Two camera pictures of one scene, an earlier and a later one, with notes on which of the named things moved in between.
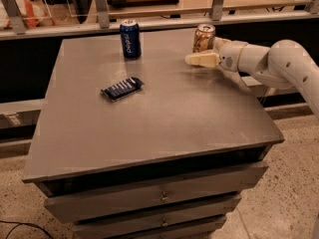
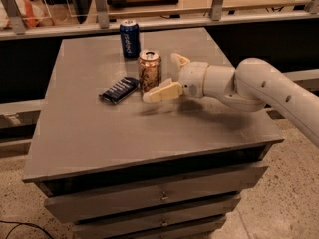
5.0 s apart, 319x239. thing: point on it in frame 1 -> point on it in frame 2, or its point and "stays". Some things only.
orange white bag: (33, 13) stays
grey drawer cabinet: (170, 159) stays
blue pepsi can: (131, 39) stays
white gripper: (228, 56) -> (192, 77)
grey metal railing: (12, 26) stays
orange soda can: (204, 37) -> (150, 67)
